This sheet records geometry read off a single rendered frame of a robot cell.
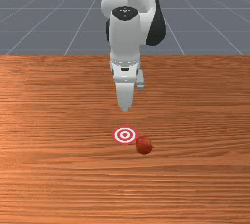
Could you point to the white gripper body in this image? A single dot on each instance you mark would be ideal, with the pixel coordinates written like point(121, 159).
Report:
point(125, 84)

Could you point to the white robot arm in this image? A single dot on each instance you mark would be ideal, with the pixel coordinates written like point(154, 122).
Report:
point(125, 35)

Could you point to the red apple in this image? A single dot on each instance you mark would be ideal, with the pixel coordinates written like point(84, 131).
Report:
point(143, 145)

